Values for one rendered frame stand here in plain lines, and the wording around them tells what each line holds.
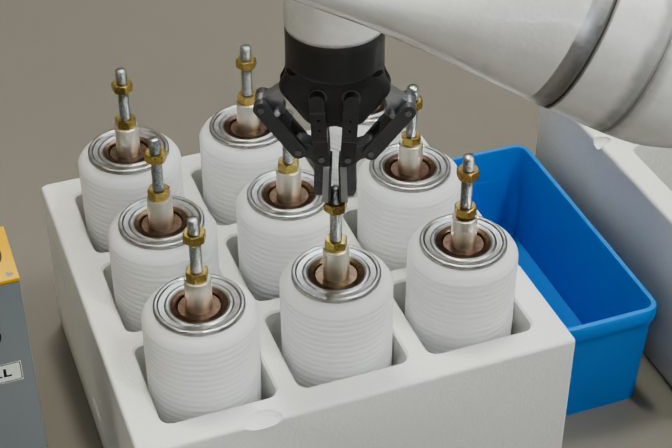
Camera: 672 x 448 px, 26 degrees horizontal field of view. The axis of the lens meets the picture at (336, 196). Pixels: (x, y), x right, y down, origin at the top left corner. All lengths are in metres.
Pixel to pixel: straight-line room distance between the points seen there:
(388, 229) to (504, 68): 0.65
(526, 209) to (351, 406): 0.49
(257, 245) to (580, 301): 0.41
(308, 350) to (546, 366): 0.21
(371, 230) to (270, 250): 0.11
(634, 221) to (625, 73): 0.81
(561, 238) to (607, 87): 0.88
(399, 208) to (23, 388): 0.37
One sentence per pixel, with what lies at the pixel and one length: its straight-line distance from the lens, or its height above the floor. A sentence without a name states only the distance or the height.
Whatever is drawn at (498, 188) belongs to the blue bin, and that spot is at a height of 0.07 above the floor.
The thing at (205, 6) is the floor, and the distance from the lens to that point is 2.13.
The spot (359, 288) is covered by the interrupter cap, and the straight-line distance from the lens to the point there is 1.20.
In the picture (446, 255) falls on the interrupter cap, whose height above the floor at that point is 0.25.
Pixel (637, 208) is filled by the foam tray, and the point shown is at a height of 0.15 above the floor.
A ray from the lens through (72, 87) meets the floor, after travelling 1.96.
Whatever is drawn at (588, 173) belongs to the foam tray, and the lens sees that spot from 1.56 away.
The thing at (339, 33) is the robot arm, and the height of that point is 0.50.
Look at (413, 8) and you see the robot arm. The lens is 0.68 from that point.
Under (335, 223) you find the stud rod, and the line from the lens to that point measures 1.18.
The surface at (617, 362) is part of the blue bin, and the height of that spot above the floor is 0.06.
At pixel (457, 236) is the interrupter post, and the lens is 1.24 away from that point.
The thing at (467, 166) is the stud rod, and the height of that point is 0.33.
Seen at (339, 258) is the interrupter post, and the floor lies 0.28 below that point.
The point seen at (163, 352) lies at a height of 0.24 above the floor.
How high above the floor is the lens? 1.03
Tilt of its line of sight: 36 degrees down
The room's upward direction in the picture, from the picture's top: straight up
